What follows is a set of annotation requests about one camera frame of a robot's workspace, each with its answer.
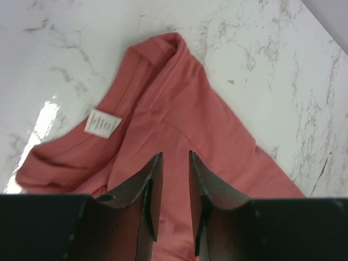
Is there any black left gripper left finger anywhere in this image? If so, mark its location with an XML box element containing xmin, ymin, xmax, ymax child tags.
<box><xmin>1</xmin><ymin>153</ymin><xmax>163</xmax><ymax>260</ymax></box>

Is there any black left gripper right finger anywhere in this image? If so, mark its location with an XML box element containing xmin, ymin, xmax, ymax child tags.
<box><xmin>189</xmin><ymin>151</ymin><xmax>347</xmax><ymax>260</ymax></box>

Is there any pink t shirt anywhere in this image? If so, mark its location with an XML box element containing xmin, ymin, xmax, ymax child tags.
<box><xmin>16</xmin><ymin>33</ymin><xmax>303</xmax><ymax>260</ymax></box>

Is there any white care label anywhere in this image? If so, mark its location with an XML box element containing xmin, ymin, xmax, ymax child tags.
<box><xmin>84</xmin><ymin>109</ymin><xmax>122</xmax><ymax>139</ymax></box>

